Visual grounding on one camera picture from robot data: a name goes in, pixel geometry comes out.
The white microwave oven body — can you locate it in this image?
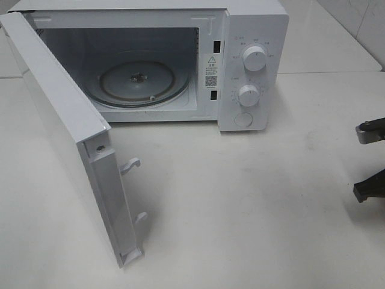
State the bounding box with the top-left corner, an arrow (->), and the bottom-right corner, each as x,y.
6,1 -> 289,131

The white microwave knob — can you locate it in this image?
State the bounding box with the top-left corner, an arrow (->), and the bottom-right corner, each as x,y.
241,43 -> 267,72
238,85 -> 260,107

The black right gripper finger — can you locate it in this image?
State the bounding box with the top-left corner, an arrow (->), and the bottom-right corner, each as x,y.
353,171 -> 385,203

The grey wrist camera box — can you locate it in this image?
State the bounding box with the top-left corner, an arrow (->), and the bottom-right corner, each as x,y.
356,118 -> 385,145

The white microwave door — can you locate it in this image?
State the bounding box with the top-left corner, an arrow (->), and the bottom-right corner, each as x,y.
1,12 -> 147,267

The round white door button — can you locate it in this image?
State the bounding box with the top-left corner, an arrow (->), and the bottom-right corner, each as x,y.
234,113 -> 253,128

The glass microwave turntable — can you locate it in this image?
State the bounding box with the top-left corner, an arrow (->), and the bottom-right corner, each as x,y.
84,60 -> 190,108

